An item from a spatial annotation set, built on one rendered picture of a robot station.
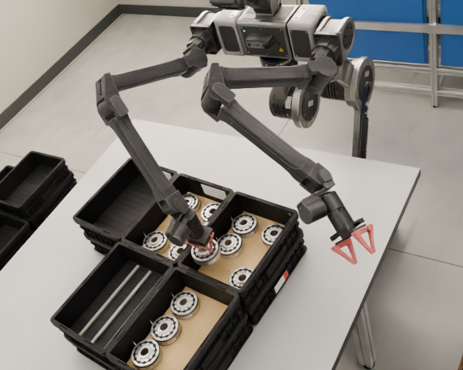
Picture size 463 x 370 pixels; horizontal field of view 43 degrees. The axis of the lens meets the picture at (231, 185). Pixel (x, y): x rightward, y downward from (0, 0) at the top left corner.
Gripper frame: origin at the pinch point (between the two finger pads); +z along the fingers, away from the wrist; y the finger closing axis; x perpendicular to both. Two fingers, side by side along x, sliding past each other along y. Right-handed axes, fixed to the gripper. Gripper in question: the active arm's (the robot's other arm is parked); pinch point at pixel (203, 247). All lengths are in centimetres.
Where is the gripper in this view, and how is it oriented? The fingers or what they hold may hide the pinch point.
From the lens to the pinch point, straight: 210.4
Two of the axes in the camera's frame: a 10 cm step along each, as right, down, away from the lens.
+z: 2.6, 6.4, 7.2
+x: 4.4, -7.5, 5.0
